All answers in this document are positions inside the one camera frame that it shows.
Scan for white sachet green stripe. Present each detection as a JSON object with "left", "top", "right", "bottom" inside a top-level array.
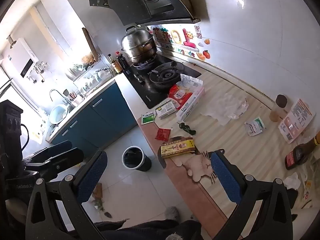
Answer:
[{"left": 244, "top": 117, "right": 266, "bottom": 137}]

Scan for white rimmed trash bin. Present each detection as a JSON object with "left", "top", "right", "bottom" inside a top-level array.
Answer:
[{"left": 122, "top": 145, "right": 152, "bottom": 172}]

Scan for black burner grate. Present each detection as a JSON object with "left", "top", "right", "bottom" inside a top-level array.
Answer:
[{"left": 149, "top": 61, "right": 185, "bottom": 88}]

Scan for long white box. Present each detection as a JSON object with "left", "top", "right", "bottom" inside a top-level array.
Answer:
[{"left": 176, "top": 86, "right": 206, "bottom": 122}]

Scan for green and white box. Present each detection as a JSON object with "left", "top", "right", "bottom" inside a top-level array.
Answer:
[{"left": 155, "top": 100, "right": 179, "bottom": 120}]

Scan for chrome kitchen faucet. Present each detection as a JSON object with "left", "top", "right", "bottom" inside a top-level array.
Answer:
[{"left": 49, "top": 89, "right": 68, "bottom": 105}]

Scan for steel steamer pot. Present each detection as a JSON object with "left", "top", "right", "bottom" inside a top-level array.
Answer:
[{"left": 121, "top": 26, "right": 157, "bottom": 65}]

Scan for blue kitchen cabinets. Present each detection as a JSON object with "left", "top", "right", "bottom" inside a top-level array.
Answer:
[{"left": 51, "top": 82, "right": 138, "bottom": 150}]

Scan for red and white packet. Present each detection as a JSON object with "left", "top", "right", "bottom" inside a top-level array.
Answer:
[{"left": 168, "top": 84, "right": 194, "bottom": 109}]

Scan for red sachet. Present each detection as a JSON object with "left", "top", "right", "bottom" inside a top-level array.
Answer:
[{"left": 154, "top": 127, "right": 171, "bottom": 141}]

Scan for black range hood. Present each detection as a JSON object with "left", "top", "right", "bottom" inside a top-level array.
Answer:
[{"left": 87, "top": 0, "right": 202, "bottom": 27}]

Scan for dark soy sauce bottle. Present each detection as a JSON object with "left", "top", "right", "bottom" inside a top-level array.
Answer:
[{"left": 115, "top": 51, "right": 130, "bottom": 72}]

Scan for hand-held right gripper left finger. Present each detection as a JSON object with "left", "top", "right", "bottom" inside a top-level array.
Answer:
[{"left": 25, "top": 150, "right": 108, "bottom": 240}]

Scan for crumpled white tissue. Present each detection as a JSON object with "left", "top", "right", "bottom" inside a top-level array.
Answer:
[{"left": 284, "top": 172, "right": 301, "bottom": 190}]

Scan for bottle with yellow label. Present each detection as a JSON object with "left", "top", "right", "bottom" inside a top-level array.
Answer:
[{"left": 108, "top": 54, "right": 123, "bottom": 75}]

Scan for jar with brown lid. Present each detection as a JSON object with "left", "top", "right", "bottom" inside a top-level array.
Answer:
[{"left": 269, "top": 94, "right": 288, "bottom": 122}]

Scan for green and white sachet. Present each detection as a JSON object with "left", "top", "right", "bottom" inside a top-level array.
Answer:
[{"left": 141, "top": 113, "right": 156, "bottom": 125}]

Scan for black cable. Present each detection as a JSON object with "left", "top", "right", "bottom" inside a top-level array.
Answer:
[{"left": 19, "top": 123, "right": 30, "bottom": 153}]

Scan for dark green gourd figurine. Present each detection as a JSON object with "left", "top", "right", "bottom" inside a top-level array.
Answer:
[{"left": 176, "top": 122, "right": 196, "bottom": 136}]

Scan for kitchen window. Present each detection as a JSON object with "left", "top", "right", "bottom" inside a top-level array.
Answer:
[{"left": 27, "top": 0, "right": 85, "bottom": 68}]

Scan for colourful wall stickers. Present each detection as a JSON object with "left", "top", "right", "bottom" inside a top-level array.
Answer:
[{"left": 150, "top": 25, "right": 212, "bottom": 62}]

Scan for chopstick holder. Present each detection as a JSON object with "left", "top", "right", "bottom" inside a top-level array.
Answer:
[{"left": 69, "top": 90, "right": 84, "bottom": 104}]

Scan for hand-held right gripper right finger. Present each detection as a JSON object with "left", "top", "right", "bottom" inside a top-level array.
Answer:
[{"left": 211, "top": 149, "right": 300, "bottom": 240}]

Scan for brown cardboard piece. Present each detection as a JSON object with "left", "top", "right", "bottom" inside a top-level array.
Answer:
[{"left": 92, "top": 182, "right": 103, "bottom": 198}]

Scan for green vegetable scraps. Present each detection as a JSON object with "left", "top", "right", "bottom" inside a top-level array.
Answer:
[{"left": 93, "top": 197, "right": 105, "bottom": 212}]

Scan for printed plastic wrapper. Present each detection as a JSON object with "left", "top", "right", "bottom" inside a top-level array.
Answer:
[{"left": 300, "top": 165, "right": 318, "bottom": 209}]

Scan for clear plastic bag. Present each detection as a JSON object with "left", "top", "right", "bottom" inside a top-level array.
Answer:
[{"left": 180, "top": 74, "right": 203, "bottom": 90}]

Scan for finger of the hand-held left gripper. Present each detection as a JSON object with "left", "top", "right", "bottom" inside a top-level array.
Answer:
[
  {"left": 24, "top": 148, "right": 85, "bottom": 181},
  {"left": 22, "top": 140, "right": 73, "bottom": 163}
]

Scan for dish rack with bowls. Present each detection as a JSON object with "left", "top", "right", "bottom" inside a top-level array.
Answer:
[{"left": 65, "top": 61, "right": 113, "bottom": 95}]

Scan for white basin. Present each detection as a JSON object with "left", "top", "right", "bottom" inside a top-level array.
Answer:
[{"left": 49, "top": 104, "right": 69, "bottom": 124}]

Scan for white plastic wrap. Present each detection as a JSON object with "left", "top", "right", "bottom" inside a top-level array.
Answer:
[{"left": 200, "top": 91, "right": 249, "bottom": 127}]

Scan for white and orange box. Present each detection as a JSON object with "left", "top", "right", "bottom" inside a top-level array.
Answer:
[{"left": 278, "top": 98, "right": 316, "bottom": 144}]

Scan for cat shaped mat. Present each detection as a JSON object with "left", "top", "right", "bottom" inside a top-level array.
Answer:
[{"left": 175, "top": 150, "right": 218, "bottom": 183}]

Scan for white water heater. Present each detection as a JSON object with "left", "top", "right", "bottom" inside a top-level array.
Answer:
[{"left": 7, "top": 37, "right": 39, "bottom": 78}]

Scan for black glass gas cooktop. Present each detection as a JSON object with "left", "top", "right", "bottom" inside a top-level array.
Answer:
[{"left": 124, "top": 54, "right": 202, "bottom": 108}]

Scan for dark bottle red label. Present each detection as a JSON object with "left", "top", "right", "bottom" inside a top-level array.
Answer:
[{"left": 286, "top": 132, "right": 320, "bottom": 170}]

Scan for yellow and brown box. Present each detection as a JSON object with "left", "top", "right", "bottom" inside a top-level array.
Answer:
[{"left": 160, "top": 136, "right": 197, "bottom": 158}]

